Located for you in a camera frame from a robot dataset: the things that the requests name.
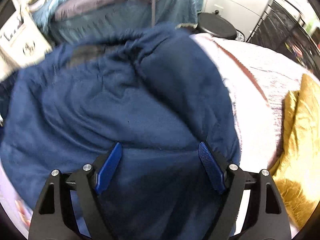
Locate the lavender floral bed sheet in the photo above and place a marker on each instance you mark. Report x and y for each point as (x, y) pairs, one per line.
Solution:
(257, 92)

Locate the gold satin cloth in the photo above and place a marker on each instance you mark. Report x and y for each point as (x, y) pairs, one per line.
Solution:
(300, 142)

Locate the white wall socket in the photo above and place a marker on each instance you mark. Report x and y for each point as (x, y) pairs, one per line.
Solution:
(218, 9)

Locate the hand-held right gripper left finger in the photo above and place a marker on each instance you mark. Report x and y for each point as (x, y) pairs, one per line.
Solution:
(108, 167)

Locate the black round stool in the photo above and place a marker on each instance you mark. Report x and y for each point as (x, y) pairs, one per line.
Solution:
(216, 26)

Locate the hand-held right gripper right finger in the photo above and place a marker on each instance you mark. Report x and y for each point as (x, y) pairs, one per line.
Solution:
(211, 166)

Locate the black shelving rack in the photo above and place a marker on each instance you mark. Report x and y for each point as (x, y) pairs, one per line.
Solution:
(280, 25)

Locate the white jar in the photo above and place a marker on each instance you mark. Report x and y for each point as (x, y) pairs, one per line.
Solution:
(37, 2)

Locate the navy blue jacket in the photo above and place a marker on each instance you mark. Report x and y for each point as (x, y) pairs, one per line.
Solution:
(112, 105)

